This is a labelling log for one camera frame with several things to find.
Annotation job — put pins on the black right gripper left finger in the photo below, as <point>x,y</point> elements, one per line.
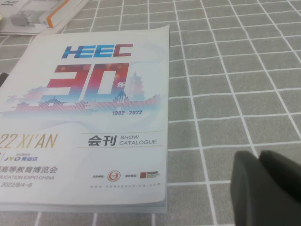
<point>254,200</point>

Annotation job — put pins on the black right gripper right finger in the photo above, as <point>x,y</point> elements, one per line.
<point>284,169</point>

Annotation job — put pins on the grey checked tablecloth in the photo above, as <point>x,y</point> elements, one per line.
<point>223,70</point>

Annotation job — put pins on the HEEC show catalogue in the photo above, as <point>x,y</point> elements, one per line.
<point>94,153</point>

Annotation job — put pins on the white and orange box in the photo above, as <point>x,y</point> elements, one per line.
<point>70,16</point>

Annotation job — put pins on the white ROS book orange spine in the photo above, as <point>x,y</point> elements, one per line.
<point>28,18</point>

